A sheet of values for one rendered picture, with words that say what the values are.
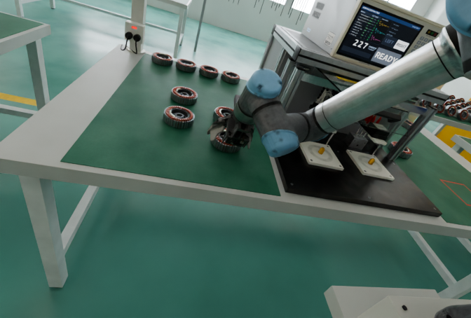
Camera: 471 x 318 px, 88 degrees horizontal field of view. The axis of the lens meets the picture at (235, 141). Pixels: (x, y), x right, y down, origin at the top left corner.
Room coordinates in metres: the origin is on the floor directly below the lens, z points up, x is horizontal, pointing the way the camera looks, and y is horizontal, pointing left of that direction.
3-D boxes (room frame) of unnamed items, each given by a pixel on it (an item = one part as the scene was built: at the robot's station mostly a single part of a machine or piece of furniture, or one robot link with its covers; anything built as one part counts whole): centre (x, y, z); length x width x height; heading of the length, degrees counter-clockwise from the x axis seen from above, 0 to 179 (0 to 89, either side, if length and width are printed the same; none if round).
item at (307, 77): (0.99, -0.43, 1.03); 0.62 x 0.01 x 0.03; 106
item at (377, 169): (0.92, -0.57, 0.78); 0.15 x 0.15 x 0.01; 16
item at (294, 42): (1.20, -0.37, 1.09); 0.68 x 0.44 x 0.05; 106
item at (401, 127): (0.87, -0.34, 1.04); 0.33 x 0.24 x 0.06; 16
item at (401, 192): (0.91, -0.45, 0.76); 0.64 x 0.47 x 0.02; 106
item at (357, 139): (1.06, -0.53, 0.80); 0.07 x 0.05 x 0.06; 106
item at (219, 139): (0.73, 0.03, 0.77); 0.11 x 0.11 x 0.04
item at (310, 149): (0.86, -0.34, 0.78); 0.15 x 0.15 x 0.01; 16
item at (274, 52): (1.19, -0.03, 0.91); 0.28 x 0.03 x 0.32; 16
